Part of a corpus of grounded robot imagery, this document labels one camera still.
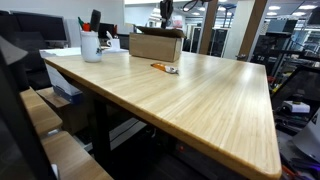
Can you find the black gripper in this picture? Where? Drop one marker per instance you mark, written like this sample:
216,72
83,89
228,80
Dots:
166,9

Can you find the brown cardboard box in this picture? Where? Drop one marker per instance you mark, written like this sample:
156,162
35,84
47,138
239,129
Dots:
155,48

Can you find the white box with blue base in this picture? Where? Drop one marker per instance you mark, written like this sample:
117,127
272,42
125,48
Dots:
60,80

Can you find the narrow brown pillar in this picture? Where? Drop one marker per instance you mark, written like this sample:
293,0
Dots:
209,30

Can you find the small white pitcher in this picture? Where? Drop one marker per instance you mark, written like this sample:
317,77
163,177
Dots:
115,44

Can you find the small dark monitor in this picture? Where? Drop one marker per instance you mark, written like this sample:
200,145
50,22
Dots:
106,30

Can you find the black equipment cabinet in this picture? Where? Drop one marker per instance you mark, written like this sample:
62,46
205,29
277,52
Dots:
220,43

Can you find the white mug with dark logo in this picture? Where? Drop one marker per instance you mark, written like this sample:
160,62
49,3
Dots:
90,46

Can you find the orange marker cap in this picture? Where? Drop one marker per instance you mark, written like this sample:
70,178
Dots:
86,27

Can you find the green marker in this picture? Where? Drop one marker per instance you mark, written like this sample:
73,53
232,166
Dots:
80,22

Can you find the white desk surface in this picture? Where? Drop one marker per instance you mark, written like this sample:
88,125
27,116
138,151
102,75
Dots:
63,52

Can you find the large black monitor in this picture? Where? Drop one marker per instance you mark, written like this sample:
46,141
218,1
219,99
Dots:
40,26

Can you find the black table leg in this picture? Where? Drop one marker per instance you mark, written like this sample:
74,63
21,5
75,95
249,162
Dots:
101,133

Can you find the plain brown carton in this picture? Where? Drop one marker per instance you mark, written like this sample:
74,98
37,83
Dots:
71,115

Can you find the light wooden board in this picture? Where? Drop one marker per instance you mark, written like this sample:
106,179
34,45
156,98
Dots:
38,111
71,160

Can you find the white device with black knob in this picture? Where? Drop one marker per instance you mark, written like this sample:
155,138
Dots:
296,107

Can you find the grey slanted panel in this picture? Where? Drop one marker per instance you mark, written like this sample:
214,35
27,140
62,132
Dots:
310,140

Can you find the black foreground panel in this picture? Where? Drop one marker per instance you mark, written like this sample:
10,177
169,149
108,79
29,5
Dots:
13,133

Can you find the black slanted frame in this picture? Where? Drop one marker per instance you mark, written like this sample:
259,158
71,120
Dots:
300,85

